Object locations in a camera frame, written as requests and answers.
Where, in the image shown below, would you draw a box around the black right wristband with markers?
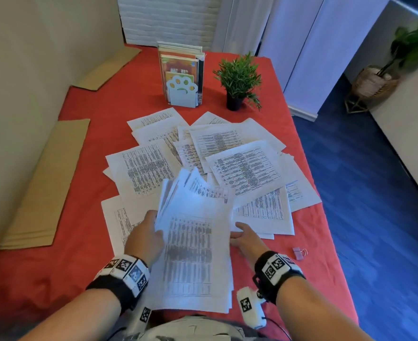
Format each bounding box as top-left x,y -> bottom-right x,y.
252,251 -> 306,305

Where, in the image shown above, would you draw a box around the black left wristband with markers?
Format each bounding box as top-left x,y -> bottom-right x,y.
86,254 -> 151,314

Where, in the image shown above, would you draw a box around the person's left forearm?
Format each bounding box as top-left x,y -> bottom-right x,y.
17,287 -> 122,341

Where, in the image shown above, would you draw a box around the stack of printed papers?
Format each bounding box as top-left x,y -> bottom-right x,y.
143,167 -> 236,314

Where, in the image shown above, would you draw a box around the row of upright books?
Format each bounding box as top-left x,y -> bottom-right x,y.
156,41 -> 206,105

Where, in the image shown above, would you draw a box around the large brown cardboard sheet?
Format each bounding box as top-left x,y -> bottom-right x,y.
0,119 -> 91,251

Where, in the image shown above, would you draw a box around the scattered printed paper sheets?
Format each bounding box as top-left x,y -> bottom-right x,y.
101,107 -> 322,257

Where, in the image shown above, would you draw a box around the wicker plant basket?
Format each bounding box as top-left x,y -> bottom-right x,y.
351,65 -> 401,100

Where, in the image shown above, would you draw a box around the small green potted plant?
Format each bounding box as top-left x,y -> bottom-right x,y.
213,52 -> 263,112

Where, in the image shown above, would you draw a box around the person's left hand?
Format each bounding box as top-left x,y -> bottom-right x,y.
124,209 -> 165,268

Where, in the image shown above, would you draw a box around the person's right hand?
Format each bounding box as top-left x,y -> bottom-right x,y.
230,222 -> 271,267

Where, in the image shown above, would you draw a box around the red tablecloth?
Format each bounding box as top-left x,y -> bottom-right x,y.
0,44 -> 359,329

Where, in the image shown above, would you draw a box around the gold wire plant stand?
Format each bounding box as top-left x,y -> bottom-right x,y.
344,91 -> 372,115

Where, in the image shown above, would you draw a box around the white curtain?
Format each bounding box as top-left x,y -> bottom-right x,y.
213,0 -> 275,56

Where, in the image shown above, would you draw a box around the person's right forearm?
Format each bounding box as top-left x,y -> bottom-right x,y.
276,275 -> 373,341

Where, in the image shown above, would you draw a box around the white brick pattern panel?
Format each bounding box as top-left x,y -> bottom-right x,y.
117,0 -> 224,51

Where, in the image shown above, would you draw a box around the thin black cable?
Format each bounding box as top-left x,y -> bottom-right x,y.
262,316 -> 292,341

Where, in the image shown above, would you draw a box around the white folding screen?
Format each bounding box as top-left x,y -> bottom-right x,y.
258,0 -> 391,122

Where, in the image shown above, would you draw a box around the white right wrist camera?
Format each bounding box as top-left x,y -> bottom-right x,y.
236,287 -> 267,330

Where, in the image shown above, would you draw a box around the white paw bookend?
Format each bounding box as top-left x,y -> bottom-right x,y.
166,74 -> 199,109

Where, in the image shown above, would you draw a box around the black wristband with markers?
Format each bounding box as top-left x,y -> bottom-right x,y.
86,254 -> 151,314
252,251 -> 306,305

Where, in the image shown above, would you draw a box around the person's grey shirt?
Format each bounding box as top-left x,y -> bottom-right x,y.
104,313 -> 289,341

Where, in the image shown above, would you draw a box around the small brown cardboard sheet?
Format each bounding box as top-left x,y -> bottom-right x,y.
73,46 -> 142,91

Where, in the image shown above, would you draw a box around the large green houseplant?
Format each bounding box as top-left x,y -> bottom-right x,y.
376,11 -> 418,77

